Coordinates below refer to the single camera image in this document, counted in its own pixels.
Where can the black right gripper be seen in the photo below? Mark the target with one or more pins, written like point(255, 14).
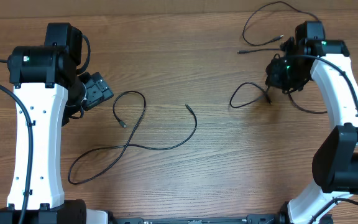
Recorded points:
point(278, 78)

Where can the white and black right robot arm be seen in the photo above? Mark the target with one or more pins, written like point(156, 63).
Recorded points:
point(309, 56)

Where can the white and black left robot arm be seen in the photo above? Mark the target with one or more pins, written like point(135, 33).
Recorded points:
point(51, 87)

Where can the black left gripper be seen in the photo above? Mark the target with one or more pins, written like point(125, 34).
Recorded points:
point(98, 89)

